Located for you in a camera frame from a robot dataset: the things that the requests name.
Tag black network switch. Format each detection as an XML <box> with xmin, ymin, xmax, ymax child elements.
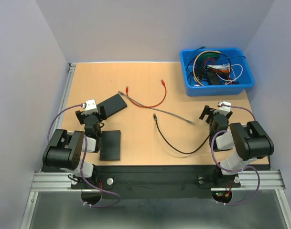
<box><xmin>97</xmin><ymin>94</ymin><xmax>127</xmax><ymax>118</ymax></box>
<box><xmin>99</xmin><ymin>130</ymin><xmax>121</xmax><ymax>161</ymax></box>

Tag black power cable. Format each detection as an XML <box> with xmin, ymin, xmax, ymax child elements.
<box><xmin>153</xmin><ymin>114</ymin><xmax>214</xmax><ymax>155</ymax></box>

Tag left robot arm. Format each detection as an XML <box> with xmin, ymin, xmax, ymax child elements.
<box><xmin>43</xmin><ymin>103</ymin><xmax>107</xmax><ymax>188</ymax></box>

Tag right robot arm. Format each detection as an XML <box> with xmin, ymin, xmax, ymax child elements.
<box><xmin>199</xmin><ymin>102</ymin><xmax>274</xmax><ymax>186</ymax></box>

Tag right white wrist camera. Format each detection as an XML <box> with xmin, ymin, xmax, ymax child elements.
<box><xmin>216</xmin><ymin>101</ymin><xmax>231</xmax><ymax>115</ymax></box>

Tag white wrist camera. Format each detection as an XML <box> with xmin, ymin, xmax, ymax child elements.
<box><xmin>216</xmin><ymin>101</ymin><xmax>231</xmax><ymax>115</ymax></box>
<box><xmin>82</xmin><ymin>99</ymin><xmax>98</xmax><ymax>115</ymax></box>

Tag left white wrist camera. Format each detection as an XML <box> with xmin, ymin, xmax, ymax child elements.
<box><xmin>82</xmin><ymin>99</ymin><xmax>98</xmax><ymax>115</ymax></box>

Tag grey ethernet cable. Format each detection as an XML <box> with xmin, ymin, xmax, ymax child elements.
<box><xmin>118</xmin><ymin>90</ymin><xmax>195</xmax><ymax>125</ymax></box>

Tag tangled cables in bin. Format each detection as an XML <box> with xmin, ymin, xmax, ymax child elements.
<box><xmin>185</xmin><ymin>45</ymin><xmax>247</xmax><ymax>87</ymax></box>

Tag red ethernet cable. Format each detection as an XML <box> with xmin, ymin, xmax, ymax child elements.
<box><xmin>125</xmin><ymin>79</ymin><xmax>167</xmax><ymax>108</ymax></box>

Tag aluminium frame rail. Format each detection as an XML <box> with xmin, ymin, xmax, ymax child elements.
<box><xmin>31</xmin><ymin>170</ymin><xmax>285</xmax><ymax>192</ymax></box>

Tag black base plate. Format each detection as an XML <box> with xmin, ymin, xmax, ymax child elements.
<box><xmin>42</xmin><ymin>165</ymin><xmax>240</xmax><ymax>202</ymax></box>

